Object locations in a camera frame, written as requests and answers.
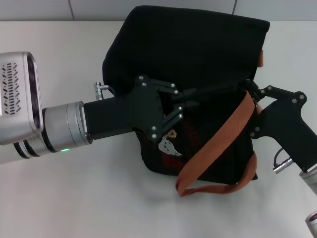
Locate right gripper cable connector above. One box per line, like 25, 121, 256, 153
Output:
272, 147, 296, 172

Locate left gripper cable connector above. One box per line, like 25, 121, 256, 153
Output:
93, 82, 117, 101

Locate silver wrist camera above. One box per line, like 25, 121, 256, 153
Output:
304, 210, 317, 238
0, 51, 44, 146

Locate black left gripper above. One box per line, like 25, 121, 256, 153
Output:
83, 74, 200, 144

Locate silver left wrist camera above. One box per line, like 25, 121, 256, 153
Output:
0, 51, 44, 146

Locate gripper cable connector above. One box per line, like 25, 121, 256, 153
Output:
272, 147, 296, 172
93, 82, 117, 101

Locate black food bag orange straps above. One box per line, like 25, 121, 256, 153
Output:
102, 5, 270, 198

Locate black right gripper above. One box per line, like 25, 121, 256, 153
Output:
245, 78, 317, 173

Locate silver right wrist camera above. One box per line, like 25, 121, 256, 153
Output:
304, 210, 317, 238

